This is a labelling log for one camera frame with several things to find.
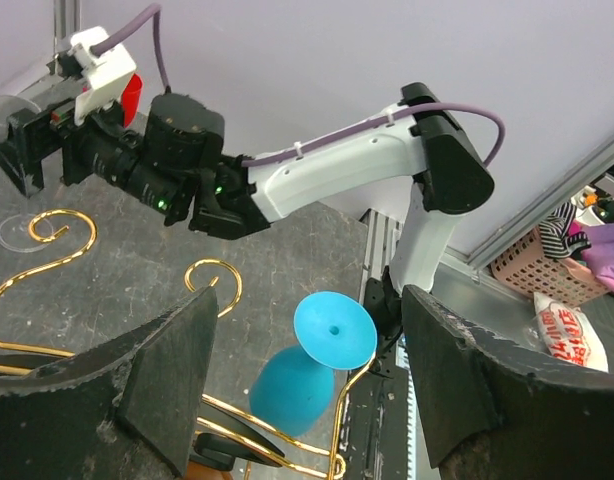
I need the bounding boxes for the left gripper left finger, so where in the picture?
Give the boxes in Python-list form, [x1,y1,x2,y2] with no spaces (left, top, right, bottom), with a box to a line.
[0,288,218,479]

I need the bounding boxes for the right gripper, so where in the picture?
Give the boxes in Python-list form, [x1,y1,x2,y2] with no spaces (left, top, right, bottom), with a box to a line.
[0,98,143,198]

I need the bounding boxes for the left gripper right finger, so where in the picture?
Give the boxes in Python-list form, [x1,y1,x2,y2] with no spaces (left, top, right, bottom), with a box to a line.
[401,285,614,479]

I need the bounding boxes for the clear wine glass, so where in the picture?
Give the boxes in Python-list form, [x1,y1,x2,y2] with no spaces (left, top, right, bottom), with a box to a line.
[0,95,47,254]

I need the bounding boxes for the red wine glass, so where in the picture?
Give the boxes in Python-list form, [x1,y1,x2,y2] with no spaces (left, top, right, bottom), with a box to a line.
[121,73,143,127]

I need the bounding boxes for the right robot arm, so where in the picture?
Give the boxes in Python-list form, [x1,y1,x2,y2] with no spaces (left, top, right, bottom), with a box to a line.
[0,83,494,339]

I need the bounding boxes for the blue front wine glass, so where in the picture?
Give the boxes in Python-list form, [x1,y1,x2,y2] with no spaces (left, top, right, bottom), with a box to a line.
[249,291,378,437]

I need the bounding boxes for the white printed plastic bag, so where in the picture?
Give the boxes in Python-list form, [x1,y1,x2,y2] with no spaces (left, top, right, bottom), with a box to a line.
[533,292,609,373]

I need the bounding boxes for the pink laundry basket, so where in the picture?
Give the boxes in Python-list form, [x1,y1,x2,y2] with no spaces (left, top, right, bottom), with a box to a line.
[490,228,609,307]

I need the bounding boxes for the striped cloth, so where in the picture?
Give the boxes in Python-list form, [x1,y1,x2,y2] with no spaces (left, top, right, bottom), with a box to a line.
[538,202,591,260]

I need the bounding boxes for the purple cloth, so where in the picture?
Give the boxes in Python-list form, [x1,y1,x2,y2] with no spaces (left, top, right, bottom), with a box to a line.
[582,223,614,294]

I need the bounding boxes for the light blue cable duct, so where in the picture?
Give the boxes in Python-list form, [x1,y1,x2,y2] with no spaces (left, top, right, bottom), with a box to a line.
[394,344,421,480]

